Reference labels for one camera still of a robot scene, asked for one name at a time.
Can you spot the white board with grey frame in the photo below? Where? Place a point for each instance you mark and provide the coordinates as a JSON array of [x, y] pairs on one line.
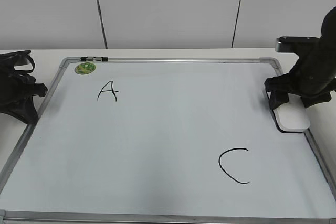
[[164, 141]]

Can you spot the round green magnet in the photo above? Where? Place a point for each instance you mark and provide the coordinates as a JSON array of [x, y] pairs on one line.
[[85, 68]]

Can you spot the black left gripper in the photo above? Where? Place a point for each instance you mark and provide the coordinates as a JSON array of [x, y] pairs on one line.
[[18, 87]]

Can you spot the white rectangular board eraser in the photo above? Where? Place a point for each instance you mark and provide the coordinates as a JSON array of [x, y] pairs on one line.
[[290, 117]]

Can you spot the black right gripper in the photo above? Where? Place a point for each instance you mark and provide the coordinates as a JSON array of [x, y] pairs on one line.
[[313, 73]]

